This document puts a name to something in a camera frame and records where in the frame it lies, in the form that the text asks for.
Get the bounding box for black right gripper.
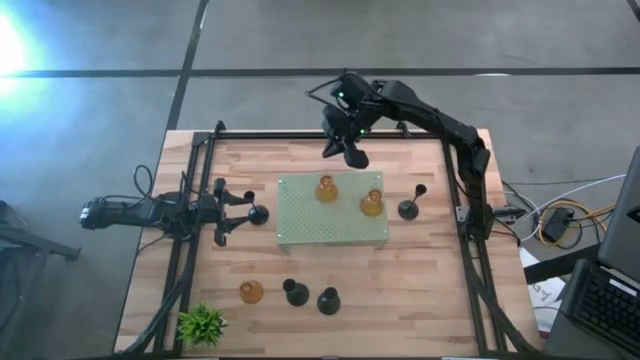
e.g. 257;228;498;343
322;102;381;171

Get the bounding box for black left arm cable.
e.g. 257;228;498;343
132;163;154;200

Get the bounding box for black cable plug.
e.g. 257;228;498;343
493;207;527;225

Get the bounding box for amber bell-shaped glass candle holder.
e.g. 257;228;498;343
314;174;340;204

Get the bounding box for amber twisted glass candle holder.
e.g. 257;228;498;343
359;188;386;218

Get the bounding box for thin black floor cable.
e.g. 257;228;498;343
502;177;614;187

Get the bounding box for yellow cable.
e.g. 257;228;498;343
537;198;617;250

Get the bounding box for small green artificial plant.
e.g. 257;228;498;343
175;303;229;349

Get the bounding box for amber wide-cup glass candle holder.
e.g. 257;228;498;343
238;279;265;305

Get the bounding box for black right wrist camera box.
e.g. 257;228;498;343
329;72;374;106

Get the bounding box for black floor stand leg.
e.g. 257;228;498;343
0;234;82;262

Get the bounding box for grey laptop with black keyboard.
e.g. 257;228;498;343
569;144;640;354

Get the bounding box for tall black metal candlestick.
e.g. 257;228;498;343
282;278;311;308
316;286;342;317

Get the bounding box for black aluminium rig frame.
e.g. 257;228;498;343
122;119;544;357

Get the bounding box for green perforated metal tray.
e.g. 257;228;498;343
275;171;391;250

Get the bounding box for short black metal candlestick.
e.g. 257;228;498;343
243;190;270;227
397;183;428;222

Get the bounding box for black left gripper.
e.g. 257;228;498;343
197;178;252;247

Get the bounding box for white cable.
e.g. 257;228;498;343
502;173;627;244

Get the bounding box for white printed paper sheet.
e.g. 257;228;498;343
518;248;566;334

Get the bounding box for black power adapter box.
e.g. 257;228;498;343
543;207;575;245

